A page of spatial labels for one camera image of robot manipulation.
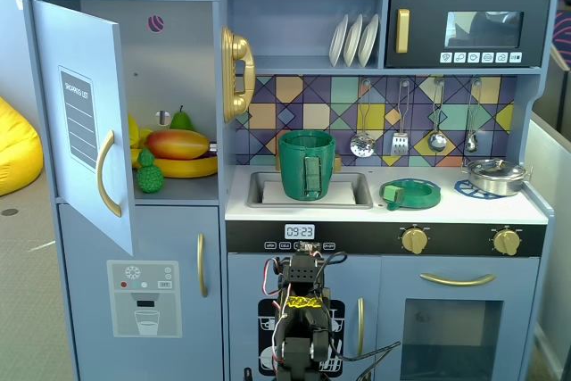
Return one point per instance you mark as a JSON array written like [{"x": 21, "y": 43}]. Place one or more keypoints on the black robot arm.
[{"x": 296, "y": 350}]

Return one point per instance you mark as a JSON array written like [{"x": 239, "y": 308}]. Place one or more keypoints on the blue dishwasher door with decal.
[{"x": 245, "y": 278}]

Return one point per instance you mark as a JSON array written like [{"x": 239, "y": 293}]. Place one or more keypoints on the blue oven door with window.
[{"x": 401, "y": 278}]

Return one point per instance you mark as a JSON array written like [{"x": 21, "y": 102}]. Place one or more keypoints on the blue cabinet door shopping list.
[{"x": 58, "y": 153}]

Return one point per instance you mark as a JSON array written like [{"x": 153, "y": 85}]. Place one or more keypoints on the yellow black tape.
[{"x": 303, "y": 302}]

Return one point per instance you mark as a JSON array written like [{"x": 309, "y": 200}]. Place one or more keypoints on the grey toy sink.
[{"x": 256, "y": 189}]

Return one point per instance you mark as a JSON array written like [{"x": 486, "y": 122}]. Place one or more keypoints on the green printed cup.
[{"x": 294, "y": 167}]

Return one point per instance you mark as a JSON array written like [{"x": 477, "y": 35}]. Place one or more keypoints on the gold toy faucet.
[{"x": 337, "y": 164}]

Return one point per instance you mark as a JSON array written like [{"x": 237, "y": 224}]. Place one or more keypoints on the gold stove knob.
[
  {"x": 415, "y": 242},
  {"x": 507, "y": 242}
]

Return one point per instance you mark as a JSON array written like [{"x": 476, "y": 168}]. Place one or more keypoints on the metal slotted spoon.
[{"x": 362, "y": 145}]

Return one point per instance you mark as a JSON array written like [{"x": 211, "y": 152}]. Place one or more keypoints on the metal slotted spatula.
[{"x": 400, "y": 144}]

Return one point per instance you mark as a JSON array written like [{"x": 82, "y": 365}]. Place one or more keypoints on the toy mango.
[{"x": 178, "y": 144}]

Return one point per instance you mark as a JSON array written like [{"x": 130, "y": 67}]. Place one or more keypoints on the green toy pineapple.
[{"x": 149, "y": 180}]

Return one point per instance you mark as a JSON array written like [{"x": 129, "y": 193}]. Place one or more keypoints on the blue trivet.
[{"x": 464, "y": 187}]

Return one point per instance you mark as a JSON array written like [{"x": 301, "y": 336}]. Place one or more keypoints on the metal ladle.
[{"x": 437, "y": 142}]

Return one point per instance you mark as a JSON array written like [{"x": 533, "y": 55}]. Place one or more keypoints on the green toy pear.
[{"x": 182, "y": 122}]

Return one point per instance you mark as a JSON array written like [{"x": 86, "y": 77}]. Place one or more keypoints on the steel toy pot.
[{"x": 490, "y": 185}]

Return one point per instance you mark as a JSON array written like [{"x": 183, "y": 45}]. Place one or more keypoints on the steel pot lid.
[{"x": 495, "y": 170}]

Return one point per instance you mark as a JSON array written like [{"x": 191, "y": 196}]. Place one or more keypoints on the yellow toy banana bunch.
[{"x": 136, "y": 135}]

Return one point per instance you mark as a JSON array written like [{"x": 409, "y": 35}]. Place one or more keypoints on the gold toy telephone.
[{"x": 238, "y": 48}]

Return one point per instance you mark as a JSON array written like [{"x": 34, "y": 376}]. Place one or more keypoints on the white toy plate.
[
  {"x": 337, "y": 39},
  {"x": 369, "y": 39},
  {"x": 353, "y": 42}
]

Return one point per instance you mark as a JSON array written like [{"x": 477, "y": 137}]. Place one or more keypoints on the round floor outlet cover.
[{"x": 9, "y": 211}]

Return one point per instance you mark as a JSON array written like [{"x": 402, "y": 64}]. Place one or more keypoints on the yellow beanbag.
[{"x": 18, "y": 144}]

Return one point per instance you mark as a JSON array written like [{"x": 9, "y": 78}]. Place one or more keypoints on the small wrist camera board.
[{"x": 308, "y": 246}]

